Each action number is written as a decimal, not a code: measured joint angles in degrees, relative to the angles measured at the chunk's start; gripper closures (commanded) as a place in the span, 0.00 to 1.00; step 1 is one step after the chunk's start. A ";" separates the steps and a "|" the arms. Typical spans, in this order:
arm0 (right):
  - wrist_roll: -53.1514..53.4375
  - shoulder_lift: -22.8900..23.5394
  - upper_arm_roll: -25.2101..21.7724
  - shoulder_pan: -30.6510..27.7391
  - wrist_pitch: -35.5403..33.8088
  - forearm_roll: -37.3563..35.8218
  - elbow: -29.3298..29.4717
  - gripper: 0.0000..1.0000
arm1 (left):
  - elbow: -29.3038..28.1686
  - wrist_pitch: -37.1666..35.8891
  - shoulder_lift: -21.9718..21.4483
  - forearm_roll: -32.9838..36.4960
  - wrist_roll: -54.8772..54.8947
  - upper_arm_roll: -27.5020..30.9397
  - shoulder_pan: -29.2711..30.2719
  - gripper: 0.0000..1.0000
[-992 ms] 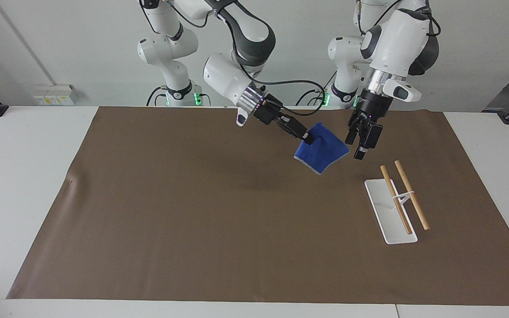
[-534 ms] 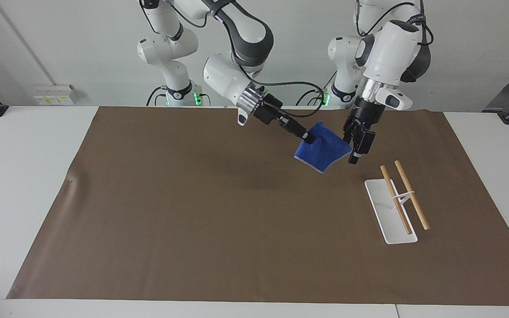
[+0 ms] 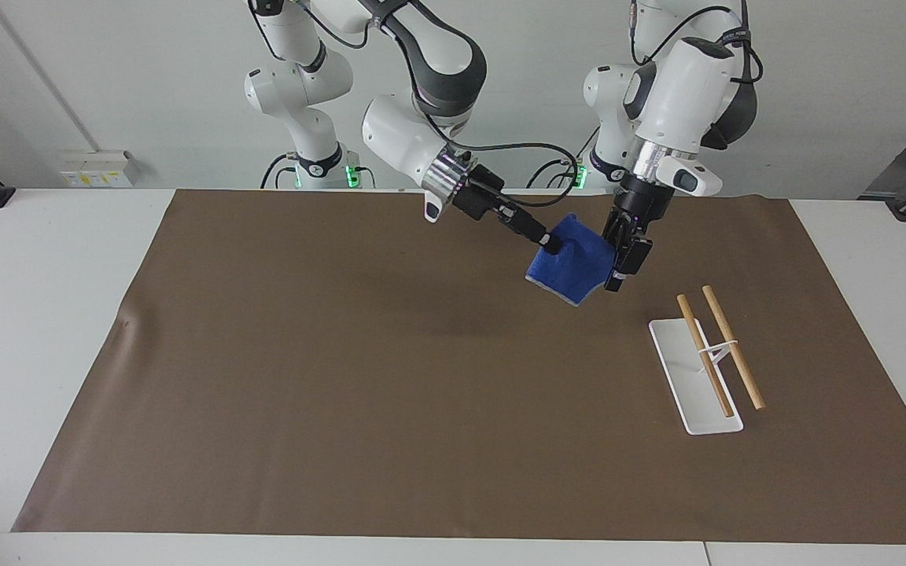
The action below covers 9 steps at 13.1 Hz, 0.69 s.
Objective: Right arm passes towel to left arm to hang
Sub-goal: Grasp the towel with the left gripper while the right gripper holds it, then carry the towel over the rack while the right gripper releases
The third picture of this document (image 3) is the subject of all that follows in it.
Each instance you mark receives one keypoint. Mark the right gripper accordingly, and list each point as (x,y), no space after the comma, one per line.
(478,198)

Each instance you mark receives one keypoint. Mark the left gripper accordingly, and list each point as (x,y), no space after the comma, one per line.
(640,204)

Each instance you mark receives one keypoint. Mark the blue towel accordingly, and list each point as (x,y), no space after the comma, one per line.
(571,267)

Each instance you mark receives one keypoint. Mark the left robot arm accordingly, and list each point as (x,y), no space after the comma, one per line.
(681,86)

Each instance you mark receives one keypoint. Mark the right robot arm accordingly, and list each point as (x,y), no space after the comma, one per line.
(410,137)

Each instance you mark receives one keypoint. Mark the white rack with wooden bars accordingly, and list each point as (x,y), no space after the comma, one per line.
(701,377)

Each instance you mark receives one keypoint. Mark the white wall socket box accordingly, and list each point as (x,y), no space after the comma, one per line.
(97,169)

